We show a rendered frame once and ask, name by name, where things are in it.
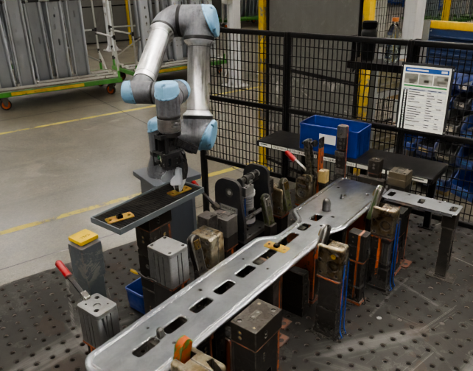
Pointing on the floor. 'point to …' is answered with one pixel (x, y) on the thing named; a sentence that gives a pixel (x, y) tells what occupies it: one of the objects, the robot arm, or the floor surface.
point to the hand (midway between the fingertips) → (179, 186)
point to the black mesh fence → (337, 103)
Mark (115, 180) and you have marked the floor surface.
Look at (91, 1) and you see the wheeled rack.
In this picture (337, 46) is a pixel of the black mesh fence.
